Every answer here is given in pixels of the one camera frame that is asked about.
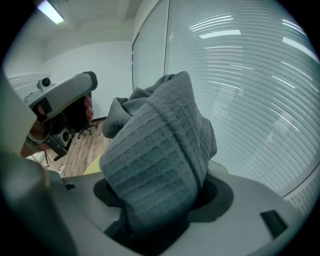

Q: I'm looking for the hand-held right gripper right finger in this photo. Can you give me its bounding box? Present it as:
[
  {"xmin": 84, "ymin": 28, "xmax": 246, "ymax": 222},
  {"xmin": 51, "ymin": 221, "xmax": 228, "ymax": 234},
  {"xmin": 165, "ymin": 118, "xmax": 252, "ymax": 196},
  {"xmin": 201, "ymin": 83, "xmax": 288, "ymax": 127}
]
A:
[{"xmin": 159, "ymin": 159, "xmax": 309, "ymax": 256}]

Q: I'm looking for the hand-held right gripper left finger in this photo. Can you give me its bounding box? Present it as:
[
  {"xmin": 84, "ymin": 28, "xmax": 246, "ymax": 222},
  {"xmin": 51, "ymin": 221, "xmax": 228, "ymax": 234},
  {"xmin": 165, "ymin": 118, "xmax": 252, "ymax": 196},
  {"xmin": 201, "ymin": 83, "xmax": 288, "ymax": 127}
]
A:
[{"xmin": 47, "ymin": 171, "xmax": 141, "ymax": 256}]

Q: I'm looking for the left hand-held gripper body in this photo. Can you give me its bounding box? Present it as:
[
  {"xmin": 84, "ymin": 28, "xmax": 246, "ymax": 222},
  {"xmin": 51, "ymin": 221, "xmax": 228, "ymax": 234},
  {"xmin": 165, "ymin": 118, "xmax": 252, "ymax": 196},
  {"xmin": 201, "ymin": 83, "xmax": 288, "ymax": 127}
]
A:
[{"xmin": 23, "ymin": 71, "xmax": 99, "ymax": 162}]

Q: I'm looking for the grey knitted laundry garment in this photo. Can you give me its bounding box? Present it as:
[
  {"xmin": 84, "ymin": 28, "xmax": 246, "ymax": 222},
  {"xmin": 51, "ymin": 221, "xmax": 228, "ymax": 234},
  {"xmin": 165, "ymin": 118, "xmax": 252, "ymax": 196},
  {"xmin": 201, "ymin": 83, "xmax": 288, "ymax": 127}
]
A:
[{"xmin": 99, "ymin": 70, "xmax": 218, "ymax": 241}]

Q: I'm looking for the person's left forearm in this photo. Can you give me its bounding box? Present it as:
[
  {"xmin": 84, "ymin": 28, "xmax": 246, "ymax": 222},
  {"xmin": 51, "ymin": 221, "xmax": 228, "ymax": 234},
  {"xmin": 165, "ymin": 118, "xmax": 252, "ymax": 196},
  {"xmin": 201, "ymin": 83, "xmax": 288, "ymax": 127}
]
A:
[{"xmin": 19, "ymin": 142, "xmax": 51, "ymax": 159}]

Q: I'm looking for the person's left hand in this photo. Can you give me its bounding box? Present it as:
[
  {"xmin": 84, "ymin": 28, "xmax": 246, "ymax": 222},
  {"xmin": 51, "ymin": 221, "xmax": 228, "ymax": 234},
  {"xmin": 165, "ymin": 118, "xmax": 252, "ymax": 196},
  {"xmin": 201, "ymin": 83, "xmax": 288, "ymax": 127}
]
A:
[{"xmin": 29, "ymin": 95, "xmax": 95, "ymax": 141}]

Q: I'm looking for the black office chair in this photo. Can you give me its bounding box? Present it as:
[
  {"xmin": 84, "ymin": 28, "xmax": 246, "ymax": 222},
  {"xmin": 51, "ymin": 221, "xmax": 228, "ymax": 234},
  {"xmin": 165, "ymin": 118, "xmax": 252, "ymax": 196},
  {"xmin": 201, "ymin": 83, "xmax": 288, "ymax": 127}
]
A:
[{"xmin": 52, "ymin": 96, "xmax": 99, "ymax": 140}]

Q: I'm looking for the yellow-green round seat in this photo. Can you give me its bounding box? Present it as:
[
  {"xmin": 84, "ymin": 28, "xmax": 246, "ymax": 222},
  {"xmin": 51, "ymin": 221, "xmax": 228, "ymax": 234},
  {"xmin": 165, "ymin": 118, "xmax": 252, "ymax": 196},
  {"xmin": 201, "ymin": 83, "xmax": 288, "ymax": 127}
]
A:
[{"xmin": 83, "ymin": 153, "xmax": 104, "ymax": 176}]

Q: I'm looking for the grey wrist band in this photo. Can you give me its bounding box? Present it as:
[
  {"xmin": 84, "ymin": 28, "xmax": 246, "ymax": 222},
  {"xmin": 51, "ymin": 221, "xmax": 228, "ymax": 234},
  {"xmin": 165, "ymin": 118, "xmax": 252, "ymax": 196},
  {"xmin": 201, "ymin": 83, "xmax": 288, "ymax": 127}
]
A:
[{"xmin": 24, "ymin": 133, "xmax": 47, "ymax": 151}]

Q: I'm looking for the ceiling light panel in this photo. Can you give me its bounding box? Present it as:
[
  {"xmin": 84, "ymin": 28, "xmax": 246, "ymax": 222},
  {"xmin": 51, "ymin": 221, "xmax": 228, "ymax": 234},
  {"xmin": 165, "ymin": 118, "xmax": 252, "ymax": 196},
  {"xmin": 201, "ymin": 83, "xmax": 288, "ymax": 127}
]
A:
[{"xmin": 36, "ymin": 0, "xmax": 66, "ymax": 25}]

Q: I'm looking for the frosted glass door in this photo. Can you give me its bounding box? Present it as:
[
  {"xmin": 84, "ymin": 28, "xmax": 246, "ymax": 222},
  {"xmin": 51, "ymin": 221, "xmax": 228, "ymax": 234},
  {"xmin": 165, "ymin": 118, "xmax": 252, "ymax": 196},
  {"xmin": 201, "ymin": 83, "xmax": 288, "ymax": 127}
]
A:
[{"xmin": 131, "ymin": 0, "xmax": 170, "ymax": 91}]

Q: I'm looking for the glass partition with blinds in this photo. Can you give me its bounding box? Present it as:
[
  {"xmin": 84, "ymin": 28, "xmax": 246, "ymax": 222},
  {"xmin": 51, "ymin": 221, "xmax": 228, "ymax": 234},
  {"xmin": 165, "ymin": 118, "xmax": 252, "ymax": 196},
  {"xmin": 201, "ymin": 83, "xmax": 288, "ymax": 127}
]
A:
[{"xmin": 163, "ymin": 0, "xmax": 320, "ymax": 199}]

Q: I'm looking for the black floor cable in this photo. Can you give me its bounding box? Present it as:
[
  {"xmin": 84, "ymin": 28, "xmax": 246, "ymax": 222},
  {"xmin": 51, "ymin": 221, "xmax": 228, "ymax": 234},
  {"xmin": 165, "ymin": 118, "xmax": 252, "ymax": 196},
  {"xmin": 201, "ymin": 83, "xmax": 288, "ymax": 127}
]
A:
[{"xmin": 41, "ymin": 149, "xmax": 59, "ymax": 171}]

